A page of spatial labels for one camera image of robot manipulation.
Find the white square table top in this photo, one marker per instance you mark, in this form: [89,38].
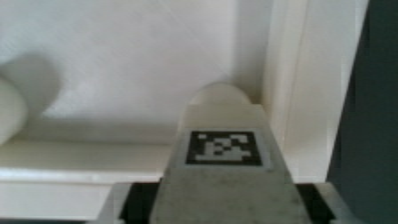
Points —
[108,59]

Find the white table leg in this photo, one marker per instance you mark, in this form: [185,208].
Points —
[225,184]

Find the white U-shaped obstacle frame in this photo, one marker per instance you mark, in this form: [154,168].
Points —
[58,194]

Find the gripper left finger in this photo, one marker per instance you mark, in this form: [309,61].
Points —
[119,211]

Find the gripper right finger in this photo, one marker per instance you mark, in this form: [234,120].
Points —
[343,214]

